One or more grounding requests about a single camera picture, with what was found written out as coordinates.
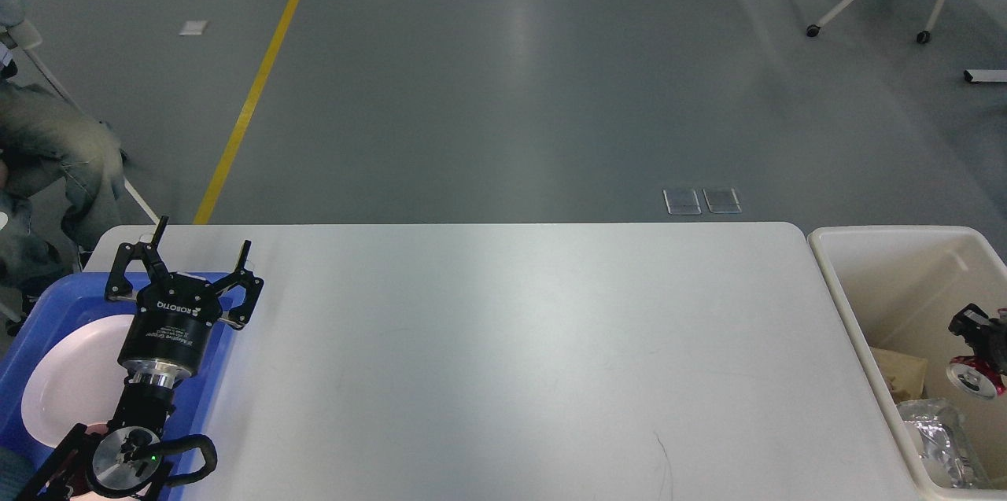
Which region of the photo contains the grey green mug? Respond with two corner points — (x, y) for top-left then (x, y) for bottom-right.
(0, 447), (36, 500)

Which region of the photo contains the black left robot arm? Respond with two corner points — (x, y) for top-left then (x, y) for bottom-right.
(16, 216), (264, 500)

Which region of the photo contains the brown paper sheet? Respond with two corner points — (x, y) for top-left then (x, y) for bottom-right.
(869, 347), (928, 404)

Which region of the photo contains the white bar base right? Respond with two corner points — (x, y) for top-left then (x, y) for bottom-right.
(963, 68), (1007, 84)

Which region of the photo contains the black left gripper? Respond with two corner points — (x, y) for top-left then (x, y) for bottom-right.
(102, 216), (263, 382)

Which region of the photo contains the beige plastic bin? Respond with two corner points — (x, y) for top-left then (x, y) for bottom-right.
(808, 226), (1006, 500)

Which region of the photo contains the pink plate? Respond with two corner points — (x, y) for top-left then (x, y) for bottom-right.
(20, 315), (133, 448)

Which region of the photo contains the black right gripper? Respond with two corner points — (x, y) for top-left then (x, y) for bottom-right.
(947, 304), (1006, 375)

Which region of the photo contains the clear floor plate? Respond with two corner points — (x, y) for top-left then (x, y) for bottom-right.
(662, 188), (703, 216)
(703, 188), (743, 214)

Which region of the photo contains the clear floor plate left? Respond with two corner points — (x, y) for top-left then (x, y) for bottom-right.
(662, 188), (703, 216)

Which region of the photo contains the clear floor plate right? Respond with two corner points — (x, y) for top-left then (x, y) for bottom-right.
(703, 188), (743, 214)

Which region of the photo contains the pink ribbed mug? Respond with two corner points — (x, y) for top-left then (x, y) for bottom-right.
(48, 422), (108, 500)

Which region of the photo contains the crushed red soda can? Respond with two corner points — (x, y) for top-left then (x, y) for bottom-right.
(946, 356), (1005, 400)

